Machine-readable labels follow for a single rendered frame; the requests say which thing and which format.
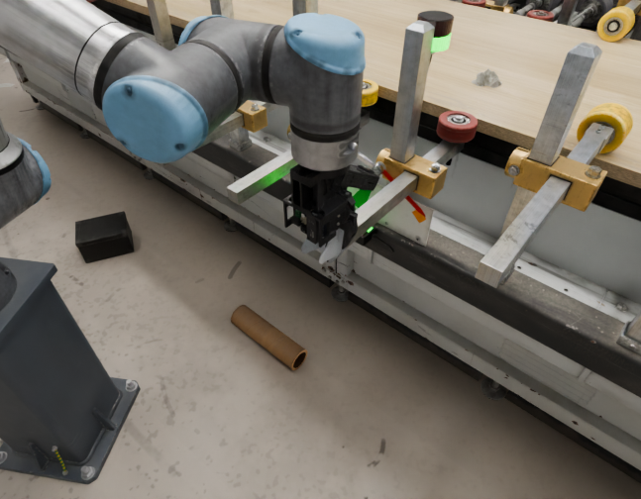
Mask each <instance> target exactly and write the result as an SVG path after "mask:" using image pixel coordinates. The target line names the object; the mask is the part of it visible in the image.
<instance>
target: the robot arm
mask: <svg viewBox="0 0 641 499"><path fill-rule="evenodd" d="M0 46H1V47H3V48H5V49H6V50H9V51H10V52H12V53H13V54H15V55H17V56H18V57H20V58H21V59H23V60H25V61H26V62H28V63H30V64H31V65H33V66H34V67H36V68H38V69H39V70H41V71H42V72H44V73H46V74H47V75H49V76H51V77H52V78H54V79H55V80H57V81H59V82H60V83H62V84H63V85H65V86H67V87H68V88H70V89H72V90H73V91H75V92H76V93H78V94H80V95H81V96H83V97H85V98H86V99H88V100H89V101H91V102H93V104H94V105H95V106H96V107H97V108H98V109H100V110H102V111H103V116H104V119H105V122H106V124H107V126H108V128H109V130H110V132H111V133H112V134H113V136H114V137H115V138H116V140H117V141H119V142H120V143H121V144H122V145H123V146H124V147H125V148H126V149H127V150H129V151H130V152H131V153H133V154H135V155H137V156H138V157H141V158H143V159H145V160H148V161H152V162H158V163H169V162H174V161H177V160H179V159H181V158H183V157H184V156H186V155H187V154H188V153H189V152H191V151H194V150H196V149H197V148H199V147H200V146H201V145H202V144H203V143H204V141H205V139H206V137H208V136H209V135H210V134H211V133H212V132H213V131H214V130H215V129H216V128H217V127H219V126H220V125H221V124H222V123H223V122H224V121H225V120H226V119H227V118H228V117H229V116H231V115H232V114H234V113H235V112H236V111H237V110H238V109H239V108H240V107H241V106H242V105H243V104H244V103H245V102H246V101H247V100H255V101H261V102H267V103H271V104H277V105H281V106H287V107H289V119H290V138H291V155H292V157H293V159H294V160H295V161H296V162H297V163H298V164H297V165H295V166H294V167H293V168H291V169H290V184H291V195H289V196H288V197H286V198H285V199H283V212H284V226H285V227H286V228H287V227H288V226H290V225H291V224H294V225H296V226H297V227H298V228H300V230H301V232H303V233H305V234H306V235H307V239H306V240H305V242H304V243H303V244H302V246H301V251H302V253H308V252H311V251H313V250H317V249H320V252H321V255H320V257H319V263H324V262H325V261H327V262H328V263H331V262H333V261H335V260H336V259H337V258H338V257H339V256H340V255H341V254H342V253H343V251H344V250H345V249H346V247H347V246H348V245H349V244H350V242H351V241H352V239H353V238H354V236H355V235H356V233H357V230H358V213H356V206H355V203H356V201H355V199H354V198H353V196H352V192H350V191H348V190H347V189H348V187H354V188H358V189H361V190H371V191H374V189H375V187H376V185H377V183H378V180H379V176H377V175H376V174H374V171H372V170H371V169H369V168H368V167H366V166H362V165H358V166H356V165H352V163H353V162H354V161H355V160H356V158H357V157H358V148H359V134H360V120H361V109H362V94H363V80H364V70H365V68H366V58H365V36H364V33H363V31H362V30H361V29H360V27H359V26H358V25H356V24H355V23H353V22H352V21H350V20H348V19H345V18H343V17H339V16H336V15H331V14H323V15H322V14H320V15H319V14H317V13H305V14H299V15H296V16H294V17H292V18H290V19H289V20H288V21H287V23H286V24H285V26H283V25H276V24H268V23H260V22H253V21H245V20H237V19H230V18H228V17H225V16H221V15H211V16H200V17H197V18H195V19H193V20H192V21H190V22H189V23H188V24H187V25H186V27H185V29H184V31H183V32H182V34H181V36H180V39H179V43H178V47H177V48H175V49H173V50H167V49H165V48H164V47H162V46H161V45H159V44H158V43H156V42H155V41H153V40H151V39H150V38H148V37H147V36H145V35H143V34H142V33H140V32H138V31H134V30H131V29H130V28H128V27H126V26H125V25H123V24H122V23H120V22H119V21H117V20H115V19H114V18H112V17H111V16H109V15H107V14H106V13H104V12H103V11H101V10H100V9H98V8H96V7H95V6H93V5H92V4H90V3H89V2H87V1H85V0H0ZM51 184H52V179H51V174H50V171H49V168H48V166H47V164H46V163H45V161H44V160H43V158H42V157H41V156H40V154H39V153H38V152H37V151H36V150H32V149H31V146H30V145H29V144H28V143H26V142H25V141H23V140H21V139H19V138H17V137H16V136H14V135H13V134H11V133H9V132H6V131H5V130H4V127H3V124H2V122H1V119H0V229H2V228H3V227H4V226H6V225H7V224H8V223H10V222H11V221H12V220H14V219H15V218H16V217H18V216H19V215H21V214H22V213H23V212H25V211H26V210H27V209H29V208H30V207H31V206H33V205H35V204H36V203H38V202H39V201H40V200H41V198H42V197H43V196H44V195H45V194H47V193H48V191H49V190H50V188H51ZM288 206H291V207H293V216H292V217H290V218H289V219H287V209H286V207H288ZM16 287H17V282H16V278H15V276H14V275H13V273H12V272H11V270H10V269H9V268H8V267H7V266H6V265H4V264H3V263H1V262H0V311H1V310H2V309H3V308H4V307H5V306H6V305H7V304H8V303H9V302H10V300H11V299H12V297H13V295H14V293H15V291H16Z"/></svg>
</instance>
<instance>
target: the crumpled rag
mask: <svg viewBox="0 0 641 499"><path fill-rule="evenodd" d="M472 83H473V84H475V85H476V86H480V87H482V86H490V87H492V88H496V87H497V86H500V85H501V84H502V82H501V81H500V80H499V79H498V76H497V75H496V73H495V72H494V71H491V70H490V69H489V68H488V69H487V70H486V71H485V72H480V73H478V74H477V79H475V80H473V81H472Z"/></svg>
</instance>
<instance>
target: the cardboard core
mask: <svg viewBox="0 0 641 499"><path fill-rule="evenodd" d="M231 323H232V324H234V325H235V326H236V327H238V328H239V329H240V330H241V331H243V332H244V333H245V334H247V335H248V336H249V337H250V338H252V339H253V340H254V341H256V342H257V343H258V344H259V345H261V346H262V347H263V348H265V349H266V350H267V351H269V352H270V353H271V354H273V355H274V356H275V357H276V358H278V359H279V360H280V361H282V362H283V363H284V364H286V365H287V366H288V367H289V368H291V369H292V370H296V369H297V368H299V367H300V366H301V365H302V363H303V362H304V360H305V359H306V357H307V350H306V349H305V348H303V347H302V346H300V345H299V344H298V343H296V342H295V341H294V340H292V339H291V338H290V337H288V336H287V335H285V334H284V333H283V332H281V331H280V330H279V329H277V328H276V327H275V326H273V325H272V324H270V323H269V322H268V321H266V320H265V319H264V318H262V317H261V316H260V315H258V314H257V313H255V312H254V311H253V310H251V309H250V308H249V307H247V306H246V305H241V306H239V307H238V308H237V309H236V310H235V311H234V312H233V314H232V317H231Z"/></svg>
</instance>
